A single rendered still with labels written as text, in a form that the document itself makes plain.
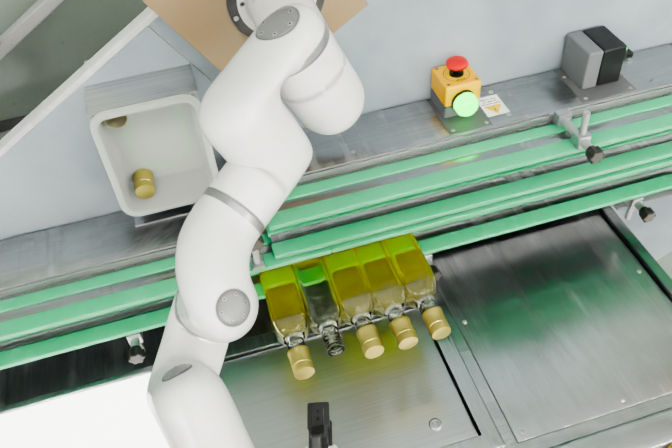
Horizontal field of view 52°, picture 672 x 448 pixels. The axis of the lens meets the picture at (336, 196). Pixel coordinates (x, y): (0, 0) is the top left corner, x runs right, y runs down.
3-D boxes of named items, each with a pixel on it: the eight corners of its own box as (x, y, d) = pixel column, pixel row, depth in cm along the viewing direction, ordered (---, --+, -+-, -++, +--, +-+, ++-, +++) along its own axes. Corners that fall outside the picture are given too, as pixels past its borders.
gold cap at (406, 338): (389, 331, 116) (398, 352, 113) (389, 318, 113) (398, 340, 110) (409, 325, 116) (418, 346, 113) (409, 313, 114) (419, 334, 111)
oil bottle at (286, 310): (254, 260, 130) (280, 353, 115) (250, 241, 126) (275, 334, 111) (283, 253, 131) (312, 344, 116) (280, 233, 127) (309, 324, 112)
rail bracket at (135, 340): (128, 320, 132) (133, 379, 122) (118, 299, 127) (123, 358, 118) (149, 315, 132) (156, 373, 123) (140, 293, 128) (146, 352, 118)
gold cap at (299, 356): (288, 360, 113) (295, 383, 110) (286, 348, 110) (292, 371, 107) (309, 354, 113) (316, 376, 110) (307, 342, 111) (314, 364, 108)
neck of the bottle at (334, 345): (320, 335, 115) (328, 359, 112) (319, 325, 113) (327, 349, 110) (337, 330, 115) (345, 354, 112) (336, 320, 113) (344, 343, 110)
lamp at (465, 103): (450, 112, 127) (457, 122, 125) (452, 92, 124) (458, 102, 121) (473, 107, 127) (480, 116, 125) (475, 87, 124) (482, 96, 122)
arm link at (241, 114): (230, 217, 89) (151, 140, 77) (330, 80, 96) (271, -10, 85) (279, 239, 83) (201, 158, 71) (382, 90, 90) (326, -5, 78)
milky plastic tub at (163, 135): (122, 188, 126) (125, 220, 120) (83, 86, 110) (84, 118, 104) (216, 166, 129) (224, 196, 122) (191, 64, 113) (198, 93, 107)
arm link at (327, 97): (291, 92, 101) (320, 159, 90) (242, 25, 92) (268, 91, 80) (347, 56, 100) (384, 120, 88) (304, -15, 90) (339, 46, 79)
